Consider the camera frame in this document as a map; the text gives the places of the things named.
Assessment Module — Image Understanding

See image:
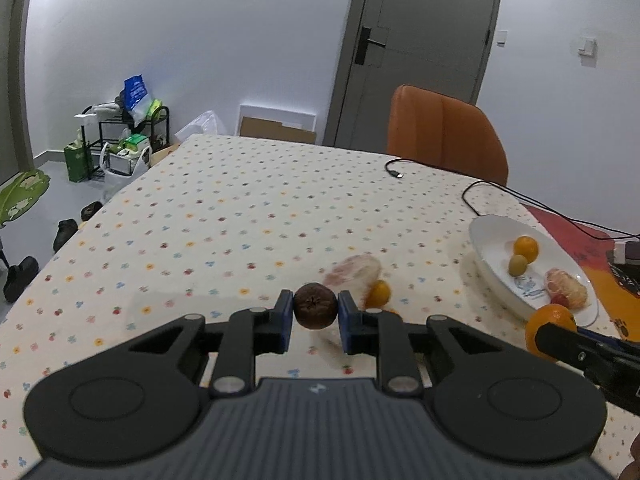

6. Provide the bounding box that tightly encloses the small yellow tangerine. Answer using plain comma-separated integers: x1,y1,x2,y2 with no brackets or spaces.
513,235,539,263
364,280,392,310

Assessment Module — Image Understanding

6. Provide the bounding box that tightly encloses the dark brown passion fruit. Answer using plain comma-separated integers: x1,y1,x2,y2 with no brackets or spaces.
293,283,338,330

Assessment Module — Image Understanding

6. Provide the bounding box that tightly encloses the peeled pomelo segment thin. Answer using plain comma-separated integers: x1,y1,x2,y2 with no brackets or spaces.
322,254,382,306

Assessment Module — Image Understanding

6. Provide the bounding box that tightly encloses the large orange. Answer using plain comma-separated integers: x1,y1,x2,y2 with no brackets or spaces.
525,304,577,363

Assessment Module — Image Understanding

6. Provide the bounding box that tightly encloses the dark red plum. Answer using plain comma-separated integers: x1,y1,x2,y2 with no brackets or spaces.
551,292,570,309

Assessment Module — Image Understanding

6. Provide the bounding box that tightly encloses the peeled pomelo segment large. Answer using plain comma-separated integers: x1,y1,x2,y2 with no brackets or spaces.
544,268,588,310

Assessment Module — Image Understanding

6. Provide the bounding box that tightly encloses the small green fruit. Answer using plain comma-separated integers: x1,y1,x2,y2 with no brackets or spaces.
508,254,529,278

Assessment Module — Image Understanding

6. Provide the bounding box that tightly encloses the white ceramic plate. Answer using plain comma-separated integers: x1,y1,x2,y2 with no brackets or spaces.
469,214,600,327

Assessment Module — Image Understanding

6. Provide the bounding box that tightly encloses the red orange cat mat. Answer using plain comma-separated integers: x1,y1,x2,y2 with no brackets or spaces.
527,206,639,342

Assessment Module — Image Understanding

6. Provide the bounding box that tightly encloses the floral white tablecloth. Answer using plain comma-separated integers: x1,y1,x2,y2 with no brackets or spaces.
0,133,640,476

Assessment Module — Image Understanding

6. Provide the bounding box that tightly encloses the white power adapter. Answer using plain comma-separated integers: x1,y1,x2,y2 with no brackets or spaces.
613,240,640,266

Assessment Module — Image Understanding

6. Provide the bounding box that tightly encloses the white framed board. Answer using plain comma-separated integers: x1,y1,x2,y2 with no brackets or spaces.
238,104,317,144

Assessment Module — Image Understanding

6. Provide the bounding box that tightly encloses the clear plastic bag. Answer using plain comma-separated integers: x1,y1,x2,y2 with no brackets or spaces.
175,110,228,143

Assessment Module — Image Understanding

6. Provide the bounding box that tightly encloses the orange leather chair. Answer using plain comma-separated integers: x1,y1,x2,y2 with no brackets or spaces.
386,84,509,185

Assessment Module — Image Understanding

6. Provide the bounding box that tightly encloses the green box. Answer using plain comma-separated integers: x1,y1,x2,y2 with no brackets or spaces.
63,139,94,183

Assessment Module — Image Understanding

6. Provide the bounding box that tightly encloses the black shoe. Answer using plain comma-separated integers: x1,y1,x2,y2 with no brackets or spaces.
3,256,39,304

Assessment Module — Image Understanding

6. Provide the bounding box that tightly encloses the black metal shelf rack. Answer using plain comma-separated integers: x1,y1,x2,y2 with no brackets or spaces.
75,100,170,179

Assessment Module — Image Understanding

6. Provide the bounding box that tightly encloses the blue plastic bag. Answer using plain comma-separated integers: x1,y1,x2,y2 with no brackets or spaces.
122,75,151,112

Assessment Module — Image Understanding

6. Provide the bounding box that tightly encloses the green child seat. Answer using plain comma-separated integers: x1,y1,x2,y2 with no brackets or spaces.
0,169,50,226

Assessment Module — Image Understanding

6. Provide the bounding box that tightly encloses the black usb cable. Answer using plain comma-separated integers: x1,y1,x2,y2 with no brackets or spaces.
384,157,426,180

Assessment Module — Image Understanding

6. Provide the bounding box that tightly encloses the grey door with handle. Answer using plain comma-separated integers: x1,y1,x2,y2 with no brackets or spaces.
322,0,500,153

